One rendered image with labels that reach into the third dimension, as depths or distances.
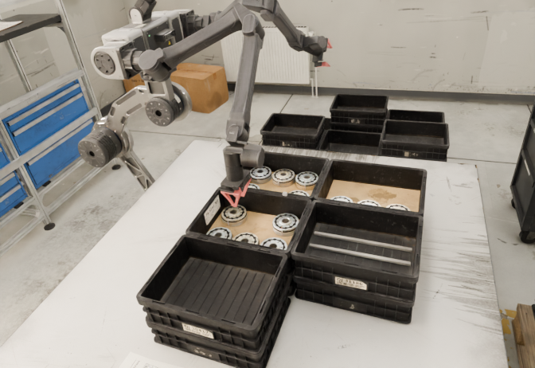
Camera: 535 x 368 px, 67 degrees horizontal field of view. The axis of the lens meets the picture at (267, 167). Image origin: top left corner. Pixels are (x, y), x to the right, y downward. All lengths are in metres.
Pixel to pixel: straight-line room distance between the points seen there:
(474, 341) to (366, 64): 3.48
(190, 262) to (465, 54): 3.61
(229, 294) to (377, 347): 0.50
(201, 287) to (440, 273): 0.87
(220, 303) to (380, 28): 3.55
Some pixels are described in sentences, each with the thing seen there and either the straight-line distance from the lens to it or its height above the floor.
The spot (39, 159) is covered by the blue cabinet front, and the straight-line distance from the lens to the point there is 3.35.
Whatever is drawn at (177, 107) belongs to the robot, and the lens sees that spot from 1.95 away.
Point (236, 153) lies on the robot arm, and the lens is 1.26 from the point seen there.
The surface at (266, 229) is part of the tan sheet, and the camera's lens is 1.61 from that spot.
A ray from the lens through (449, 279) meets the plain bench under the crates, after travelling 1.66.
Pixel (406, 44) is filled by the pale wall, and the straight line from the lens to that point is 4.48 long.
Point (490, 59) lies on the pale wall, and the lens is 4.58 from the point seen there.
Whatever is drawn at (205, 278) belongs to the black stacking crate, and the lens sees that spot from 1.48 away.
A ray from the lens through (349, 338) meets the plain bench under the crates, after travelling 1.45.
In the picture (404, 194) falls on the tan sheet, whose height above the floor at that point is 0.83.
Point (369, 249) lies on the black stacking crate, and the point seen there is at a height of 0.83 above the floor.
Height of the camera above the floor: 1.89
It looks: 33 degrees down
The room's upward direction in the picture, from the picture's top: 6 degrees counter-clockwise
